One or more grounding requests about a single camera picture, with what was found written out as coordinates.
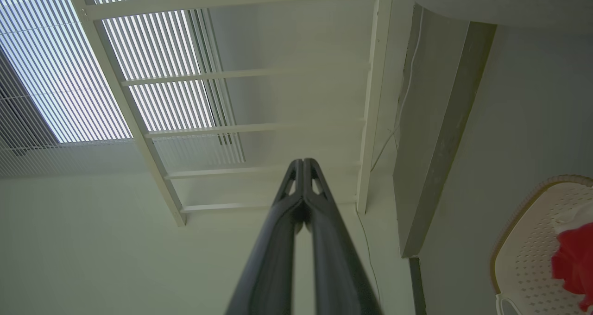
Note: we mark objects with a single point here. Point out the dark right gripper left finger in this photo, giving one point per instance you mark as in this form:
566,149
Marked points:
268,268

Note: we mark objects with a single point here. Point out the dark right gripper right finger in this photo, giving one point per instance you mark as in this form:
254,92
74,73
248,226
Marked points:
338,278

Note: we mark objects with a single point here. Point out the cream laundry basket brown rim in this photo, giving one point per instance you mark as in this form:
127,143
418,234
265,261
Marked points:
528,250

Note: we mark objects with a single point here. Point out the white metal railing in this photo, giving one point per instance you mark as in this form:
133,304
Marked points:
370,120

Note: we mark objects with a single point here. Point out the red garment white trim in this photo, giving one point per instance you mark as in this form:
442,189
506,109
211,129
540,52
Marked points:
577,264

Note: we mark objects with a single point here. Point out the white window blinds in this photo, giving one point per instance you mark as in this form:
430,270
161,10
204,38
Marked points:
60,74

